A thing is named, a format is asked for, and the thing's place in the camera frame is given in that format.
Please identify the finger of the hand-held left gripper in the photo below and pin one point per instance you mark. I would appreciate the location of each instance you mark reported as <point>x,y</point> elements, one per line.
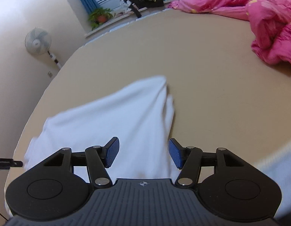
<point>18,163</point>

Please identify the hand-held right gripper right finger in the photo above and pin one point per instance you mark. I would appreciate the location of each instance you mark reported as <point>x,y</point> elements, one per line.
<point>175,153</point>

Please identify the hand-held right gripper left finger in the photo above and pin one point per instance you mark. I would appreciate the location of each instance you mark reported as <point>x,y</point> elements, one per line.
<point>112,151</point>

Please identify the white long-sleeve shirt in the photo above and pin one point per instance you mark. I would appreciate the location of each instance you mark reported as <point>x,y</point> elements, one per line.
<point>117,113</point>

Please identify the tan bed mat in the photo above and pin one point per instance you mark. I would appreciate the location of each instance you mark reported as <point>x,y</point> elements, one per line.
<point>218,75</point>

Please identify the bed with striped sheet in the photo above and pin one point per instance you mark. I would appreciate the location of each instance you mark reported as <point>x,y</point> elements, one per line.
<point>281,169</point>

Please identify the white standing fan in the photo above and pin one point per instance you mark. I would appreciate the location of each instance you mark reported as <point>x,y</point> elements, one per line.
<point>37,41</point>

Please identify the potted green plant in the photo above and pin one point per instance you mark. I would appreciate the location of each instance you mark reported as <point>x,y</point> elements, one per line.
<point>100,16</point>

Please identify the wall socket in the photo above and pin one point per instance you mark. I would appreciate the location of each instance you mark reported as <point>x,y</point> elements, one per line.
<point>50,74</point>

